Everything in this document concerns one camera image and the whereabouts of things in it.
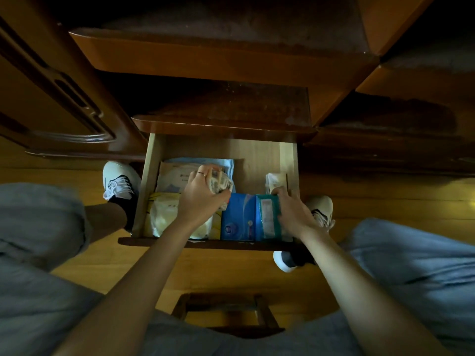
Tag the person's left hand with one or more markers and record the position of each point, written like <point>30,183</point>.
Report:
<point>198,205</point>

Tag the person's right hand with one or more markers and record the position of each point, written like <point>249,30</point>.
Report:
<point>297,218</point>

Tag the person's right thumb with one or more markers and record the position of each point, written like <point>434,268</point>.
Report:
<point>282,220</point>

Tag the person's left little finger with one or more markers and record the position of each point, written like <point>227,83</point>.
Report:
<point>191,177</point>

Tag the person's left thumb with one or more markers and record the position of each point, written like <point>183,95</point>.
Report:
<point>223,198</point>

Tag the teal plastic packet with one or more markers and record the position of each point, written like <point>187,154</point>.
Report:
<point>267,218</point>

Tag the small patterned packet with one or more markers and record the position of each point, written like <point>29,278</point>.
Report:
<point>222,181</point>

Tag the person's left forearm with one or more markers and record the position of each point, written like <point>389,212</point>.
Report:
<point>126,292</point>

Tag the person's right forearm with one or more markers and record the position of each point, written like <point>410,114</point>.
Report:
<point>371,296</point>

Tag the beige flat packet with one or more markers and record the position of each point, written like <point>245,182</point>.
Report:
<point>172,177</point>

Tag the blue plastic packet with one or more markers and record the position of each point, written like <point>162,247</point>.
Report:
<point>238,216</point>

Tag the light blue flat packet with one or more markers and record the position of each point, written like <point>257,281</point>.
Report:
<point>227,164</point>

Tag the white right sneaker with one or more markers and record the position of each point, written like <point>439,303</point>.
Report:
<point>321,211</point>

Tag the white sneaker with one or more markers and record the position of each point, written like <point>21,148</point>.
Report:
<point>118,181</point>
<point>321,211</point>

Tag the small white packet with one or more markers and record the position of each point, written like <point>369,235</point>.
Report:
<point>275,179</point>

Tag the black right sock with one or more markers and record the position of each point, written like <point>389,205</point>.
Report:
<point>302,257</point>

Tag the black sock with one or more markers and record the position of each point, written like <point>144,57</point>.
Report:
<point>128,211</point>
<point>302,257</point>

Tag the yellow plastic packet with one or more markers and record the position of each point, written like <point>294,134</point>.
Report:
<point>163,215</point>

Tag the light wooden drawer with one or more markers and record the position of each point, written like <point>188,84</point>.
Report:
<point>256,155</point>

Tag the black left sock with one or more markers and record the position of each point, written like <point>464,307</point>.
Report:
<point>128,211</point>

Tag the white left sneaker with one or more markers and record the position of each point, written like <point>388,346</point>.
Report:
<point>118,181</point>

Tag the person's left leg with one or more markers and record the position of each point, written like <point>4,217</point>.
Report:
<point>104,220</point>

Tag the small wooden stool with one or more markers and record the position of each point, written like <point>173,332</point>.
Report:
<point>226,311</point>

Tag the brown wooden cabinet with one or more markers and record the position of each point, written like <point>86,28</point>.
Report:
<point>230,51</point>

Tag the carved brown cabinet door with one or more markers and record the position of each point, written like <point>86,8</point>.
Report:
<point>55,92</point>

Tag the grey shorts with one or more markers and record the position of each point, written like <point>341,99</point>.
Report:
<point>37,292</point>

